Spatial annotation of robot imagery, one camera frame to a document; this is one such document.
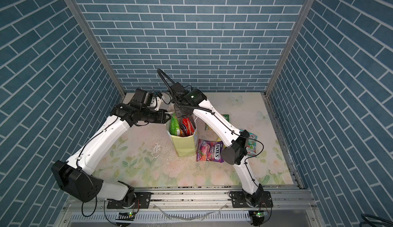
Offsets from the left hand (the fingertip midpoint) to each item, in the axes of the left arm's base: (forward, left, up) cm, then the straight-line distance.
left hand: (171, 117), depth 77 cm
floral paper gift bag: (-11, -7, -10) cm, 16 cm away
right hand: (+4, -6, 0) cm, 7 cm away
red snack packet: (-6, -8, -1) cm, 10 cm away
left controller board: (-39, +19, -28) cm, 51 cm away
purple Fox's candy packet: (-9, -19, -20) cm, 29 cm away
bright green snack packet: (-2, -1, -4) cm, 5 cm away
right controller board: (-39, -43, -26) cm, 63 cm away
